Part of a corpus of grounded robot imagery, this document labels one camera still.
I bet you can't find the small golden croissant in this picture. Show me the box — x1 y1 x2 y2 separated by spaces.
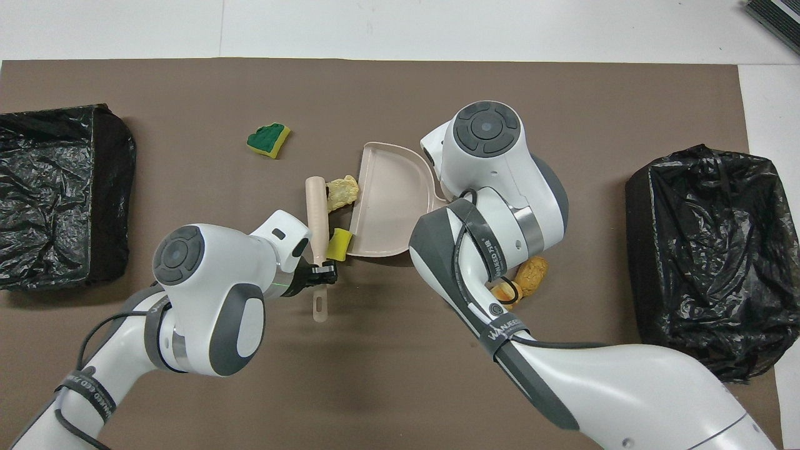
491 282 523 311

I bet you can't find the beige hand brush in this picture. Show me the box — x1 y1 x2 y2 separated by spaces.
304 176 330 323

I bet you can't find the open bin with black bag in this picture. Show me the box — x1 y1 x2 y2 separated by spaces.
625 144 800 383

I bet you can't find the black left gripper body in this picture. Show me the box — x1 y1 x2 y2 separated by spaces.
280 241 339 297

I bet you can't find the beige plastic dustpan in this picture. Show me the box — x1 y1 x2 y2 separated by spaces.
346 141 448 258

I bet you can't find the small yellow sponge piece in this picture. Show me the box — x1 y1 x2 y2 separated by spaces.
327 228 354 262

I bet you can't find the green and yellow sponge piece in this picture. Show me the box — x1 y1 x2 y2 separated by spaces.
246 122 292 159

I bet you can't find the pale pastry piece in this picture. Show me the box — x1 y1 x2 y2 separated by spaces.
325 175 361 212

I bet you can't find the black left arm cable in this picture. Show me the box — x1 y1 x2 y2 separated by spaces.
53 306 163 450

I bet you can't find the brown table mat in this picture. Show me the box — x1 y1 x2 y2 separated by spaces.
0 58 785 450

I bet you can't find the dark grey ribbed box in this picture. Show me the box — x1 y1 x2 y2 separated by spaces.
744 0 800 56

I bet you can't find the round brown bread roll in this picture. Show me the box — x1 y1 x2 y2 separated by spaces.
516 255 549 297

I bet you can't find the bin wrapped in black bag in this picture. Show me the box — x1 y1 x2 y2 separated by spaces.
0 103 137 291

